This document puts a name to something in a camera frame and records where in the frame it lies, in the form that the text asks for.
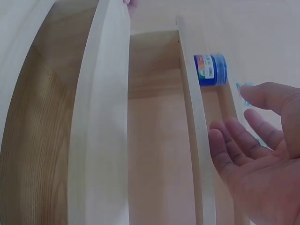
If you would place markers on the person's left hand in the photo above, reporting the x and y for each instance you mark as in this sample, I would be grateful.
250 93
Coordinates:
133 5

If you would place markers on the person's right hand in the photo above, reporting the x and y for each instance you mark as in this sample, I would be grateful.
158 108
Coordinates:
269 187

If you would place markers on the person's left fingers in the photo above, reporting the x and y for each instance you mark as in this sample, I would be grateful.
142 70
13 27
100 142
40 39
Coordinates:
133 5

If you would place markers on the person's right thumb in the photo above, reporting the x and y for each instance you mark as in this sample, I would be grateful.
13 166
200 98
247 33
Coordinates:
264 95

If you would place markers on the light wooden drawer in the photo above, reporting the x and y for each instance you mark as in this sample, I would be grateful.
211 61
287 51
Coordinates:
105 117

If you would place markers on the white packet with teal print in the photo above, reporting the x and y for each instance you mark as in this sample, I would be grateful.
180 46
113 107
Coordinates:
246 103

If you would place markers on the blue jar with colourful label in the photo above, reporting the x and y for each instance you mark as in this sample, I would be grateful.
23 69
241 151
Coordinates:
207 71

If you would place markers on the wooden cabinet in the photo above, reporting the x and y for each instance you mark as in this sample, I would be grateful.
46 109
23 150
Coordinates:
35 117

